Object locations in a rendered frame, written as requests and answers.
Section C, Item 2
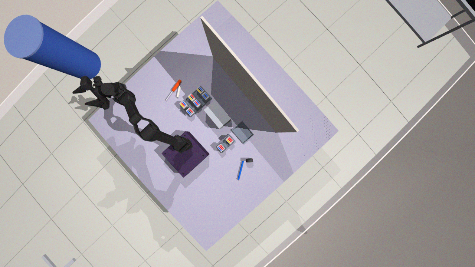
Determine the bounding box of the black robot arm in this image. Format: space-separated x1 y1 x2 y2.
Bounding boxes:
93 76 193 154

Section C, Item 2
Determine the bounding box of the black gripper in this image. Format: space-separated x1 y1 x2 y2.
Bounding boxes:
72 76 111 110

